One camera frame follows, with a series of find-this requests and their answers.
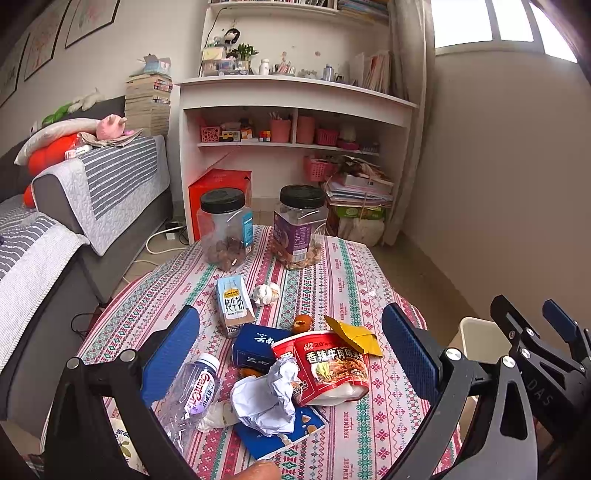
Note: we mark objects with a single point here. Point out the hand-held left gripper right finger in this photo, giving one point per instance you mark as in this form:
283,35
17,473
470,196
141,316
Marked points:
408,350

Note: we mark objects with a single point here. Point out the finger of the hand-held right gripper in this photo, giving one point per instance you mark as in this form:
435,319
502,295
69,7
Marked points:
561,321
508,318

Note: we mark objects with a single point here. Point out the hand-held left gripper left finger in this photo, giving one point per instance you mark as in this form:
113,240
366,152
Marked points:
171,350

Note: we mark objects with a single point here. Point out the white plastic trash bin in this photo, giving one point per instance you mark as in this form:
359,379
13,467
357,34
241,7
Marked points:
475,337

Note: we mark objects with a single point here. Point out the clear plastic bottle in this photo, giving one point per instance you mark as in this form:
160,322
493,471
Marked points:
191,392

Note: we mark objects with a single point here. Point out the yellow wrapper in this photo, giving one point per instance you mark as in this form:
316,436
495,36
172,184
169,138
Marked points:
358,337

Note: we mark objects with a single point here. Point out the red instant noodle cup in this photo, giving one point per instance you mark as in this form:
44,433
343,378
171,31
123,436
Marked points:
332,364

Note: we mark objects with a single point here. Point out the light blue milk carton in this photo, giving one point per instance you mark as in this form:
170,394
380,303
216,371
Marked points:
233,304

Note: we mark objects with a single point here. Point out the white tissue wad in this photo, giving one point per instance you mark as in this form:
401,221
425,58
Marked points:
217,415

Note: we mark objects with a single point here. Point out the dark blue cardboard box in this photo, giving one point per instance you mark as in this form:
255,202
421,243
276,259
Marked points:
254,344

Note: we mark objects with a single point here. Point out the patterned tablecloth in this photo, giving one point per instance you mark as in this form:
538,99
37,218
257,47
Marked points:
346,277

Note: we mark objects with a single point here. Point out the crumpled white paper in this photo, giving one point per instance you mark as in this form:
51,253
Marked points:
263,401

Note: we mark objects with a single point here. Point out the small white crumpled tissue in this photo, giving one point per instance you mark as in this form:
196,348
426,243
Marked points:
265,294

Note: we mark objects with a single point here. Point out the clear jar with dark snacks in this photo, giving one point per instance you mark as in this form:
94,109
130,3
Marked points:
221,240

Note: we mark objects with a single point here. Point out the white bag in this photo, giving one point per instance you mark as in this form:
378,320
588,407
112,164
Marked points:
362,230

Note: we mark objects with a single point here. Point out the grey sofa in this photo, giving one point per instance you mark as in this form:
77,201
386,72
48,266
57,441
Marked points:
129,221

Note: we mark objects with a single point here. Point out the blue snack packet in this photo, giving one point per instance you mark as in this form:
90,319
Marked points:
277,443

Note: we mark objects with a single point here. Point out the green cardboard box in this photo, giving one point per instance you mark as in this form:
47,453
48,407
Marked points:
355,213

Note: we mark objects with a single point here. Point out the person's leg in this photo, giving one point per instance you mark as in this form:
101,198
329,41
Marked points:
256,471

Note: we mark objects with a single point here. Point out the clear jar with purple label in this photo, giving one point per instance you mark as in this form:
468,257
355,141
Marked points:
295,230

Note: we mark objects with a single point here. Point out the striped sofa seat cover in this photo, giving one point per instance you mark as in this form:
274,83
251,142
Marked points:
32,258

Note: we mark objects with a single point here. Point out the pile of papers and books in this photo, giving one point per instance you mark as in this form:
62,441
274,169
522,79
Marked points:
360,189

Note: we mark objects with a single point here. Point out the red carton box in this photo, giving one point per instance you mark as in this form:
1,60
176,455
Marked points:
217,182

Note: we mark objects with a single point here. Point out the large pink basket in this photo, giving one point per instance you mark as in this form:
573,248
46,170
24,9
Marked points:
318,168

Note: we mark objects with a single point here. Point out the small pink basket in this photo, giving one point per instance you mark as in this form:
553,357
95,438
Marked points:
209,134

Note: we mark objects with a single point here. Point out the yellow toy car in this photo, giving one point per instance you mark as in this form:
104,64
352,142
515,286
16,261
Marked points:
230,136

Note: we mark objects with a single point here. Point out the pink shelf basket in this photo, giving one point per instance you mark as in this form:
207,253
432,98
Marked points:
327,137

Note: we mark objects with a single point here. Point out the orange cushion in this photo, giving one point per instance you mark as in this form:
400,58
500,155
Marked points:
55,152

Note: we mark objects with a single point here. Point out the pink plush toy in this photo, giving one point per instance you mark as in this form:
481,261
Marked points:
111,127

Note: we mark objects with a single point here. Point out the stack of books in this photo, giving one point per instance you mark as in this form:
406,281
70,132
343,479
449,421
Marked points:
147,110

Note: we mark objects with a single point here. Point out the white pillow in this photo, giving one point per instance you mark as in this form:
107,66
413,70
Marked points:
51,131

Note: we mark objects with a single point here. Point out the green plush toy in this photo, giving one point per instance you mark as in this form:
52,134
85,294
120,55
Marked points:
60,113

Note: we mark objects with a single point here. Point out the row of upright books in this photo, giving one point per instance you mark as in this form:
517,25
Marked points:
376,71

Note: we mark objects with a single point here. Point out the beige curtain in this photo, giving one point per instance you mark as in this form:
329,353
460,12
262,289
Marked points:
411,55

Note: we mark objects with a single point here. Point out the white shelf unit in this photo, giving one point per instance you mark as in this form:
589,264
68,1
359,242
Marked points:
295,92

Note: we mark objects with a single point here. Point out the tissue box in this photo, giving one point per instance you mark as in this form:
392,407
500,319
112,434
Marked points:
157,65

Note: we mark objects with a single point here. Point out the silver bottle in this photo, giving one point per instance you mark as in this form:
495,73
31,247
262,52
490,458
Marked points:
327,73

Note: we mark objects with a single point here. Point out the window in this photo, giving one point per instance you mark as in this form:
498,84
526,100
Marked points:
485,21

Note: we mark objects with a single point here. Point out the small white bottle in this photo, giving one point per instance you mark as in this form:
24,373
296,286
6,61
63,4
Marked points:
264,67

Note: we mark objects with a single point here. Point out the potted green plant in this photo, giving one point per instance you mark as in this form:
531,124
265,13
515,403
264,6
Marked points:
244,53

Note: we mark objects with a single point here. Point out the dark-haired doll figure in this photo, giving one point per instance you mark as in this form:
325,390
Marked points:
231,36

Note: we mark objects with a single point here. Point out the framed wall picture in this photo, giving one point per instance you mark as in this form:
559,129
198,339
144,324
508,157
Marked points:
46,37
11,69
92,18

